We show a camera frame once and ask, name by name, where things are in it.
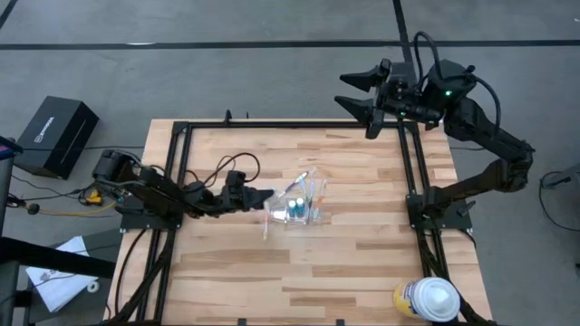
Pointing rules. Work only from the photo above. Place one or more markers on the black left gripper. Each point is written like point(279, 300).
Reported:
point(219, 201)

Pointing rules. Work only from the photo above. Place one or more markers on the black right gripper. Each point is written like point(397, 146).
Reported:
point(403, 90)

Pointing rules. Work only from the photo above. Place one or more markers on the green toothbrush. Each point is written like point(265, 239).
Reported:
point(267, 224)

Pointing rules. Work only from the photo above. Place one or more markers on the blue mouthwash bottle white cap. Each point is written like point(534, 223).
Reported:
point(292, 208)
point(300, 206)

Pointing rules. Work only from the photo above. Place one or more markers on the purple toothbrush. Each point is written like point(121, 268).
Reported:
point(296, 181)

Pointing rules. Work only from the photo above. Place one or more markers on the clear acrylic organizer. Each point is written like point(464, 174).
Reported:
point(324, 218)

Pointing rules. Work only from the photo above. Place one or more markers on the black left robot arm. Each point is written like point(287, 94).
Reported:
point(158, 190)

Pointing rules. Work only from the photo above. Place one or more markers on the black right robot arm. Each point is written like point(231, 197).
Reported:
point(489, 131)

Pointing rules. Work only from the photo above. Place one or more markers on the black table clamp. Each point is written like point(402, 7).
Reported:
point(228, 117)

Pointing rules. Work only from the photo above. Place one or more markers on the yellow plug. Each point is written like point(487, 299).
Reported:
point(93, 199)

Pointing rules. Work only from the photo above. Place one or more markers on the white tape roll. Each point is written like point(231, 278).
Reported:
point(89, 286)

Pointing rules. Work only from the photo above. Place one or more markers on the yellow wipes canister white lid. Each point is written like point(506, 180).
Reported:
point(432, 299)

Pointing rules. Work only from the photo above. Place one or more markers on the black cardboard box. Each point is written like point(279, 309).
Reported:
point(54, 133)

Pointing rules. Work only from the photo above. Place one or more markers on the white paper sheet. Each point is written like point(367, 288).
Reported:
point(59, 285)

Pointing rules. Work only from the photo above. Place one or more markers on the black stand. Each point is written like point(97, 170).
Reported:
point(45, 260)

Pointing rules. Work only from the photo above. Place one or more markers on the black round plug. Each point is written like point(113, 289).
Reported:
point(32, 208)

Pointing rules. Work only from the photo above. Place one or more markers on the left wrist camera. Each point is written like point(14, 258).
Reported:
point(236, 180)

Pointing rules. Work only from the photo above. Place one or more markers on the black aluminium table frame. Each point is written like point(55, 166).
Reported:
point(294, 123)

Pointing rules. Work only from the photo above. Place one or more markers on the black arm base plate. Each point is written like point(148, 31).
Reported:
point(136, 224)
point(457, 222)

